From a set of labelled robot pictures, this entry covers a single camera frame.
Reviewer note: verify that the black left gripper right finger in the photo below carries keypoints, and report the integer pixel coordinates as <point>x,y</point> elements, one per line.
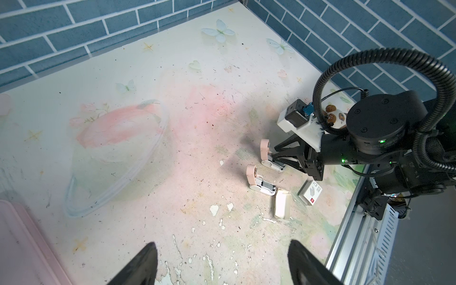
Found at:
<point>305,269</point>

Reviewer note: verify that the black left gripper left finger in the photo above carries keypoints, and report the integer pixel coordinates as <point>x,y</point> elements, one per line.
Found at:
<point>141,270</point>

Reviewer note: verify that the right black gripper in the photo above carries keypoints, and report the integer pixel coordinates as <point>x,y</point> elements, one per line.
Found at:
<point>380,130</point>

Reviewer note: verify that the staple box sleeve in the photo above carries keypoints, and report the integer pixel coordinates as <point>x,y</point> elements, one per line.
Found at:
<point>310,192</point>

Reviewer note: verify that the staple box tray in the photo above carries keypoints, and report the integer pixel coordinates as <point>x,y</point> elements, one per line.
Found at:
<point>282,206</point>

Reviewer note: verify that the brown panda plush toy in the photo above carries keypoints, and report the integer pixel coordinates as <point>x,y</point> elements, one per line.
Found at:
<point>335,117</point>

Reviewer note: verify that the pink flat case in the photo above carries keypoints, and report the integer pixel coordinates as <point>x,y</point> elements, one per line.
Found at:
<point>26,258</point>

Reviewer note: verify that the clear plastic lid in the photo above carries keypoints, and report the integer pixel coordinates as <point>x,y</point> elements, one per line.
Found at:
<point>110,149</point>

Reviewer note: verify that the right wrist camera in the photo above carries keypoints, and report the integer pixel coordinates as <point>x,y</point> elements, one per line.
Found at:
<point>299,119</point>

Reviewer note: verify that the aluminium front rail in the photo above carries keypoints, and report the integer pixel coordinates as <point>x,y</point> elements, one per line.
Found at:
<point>361,252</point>

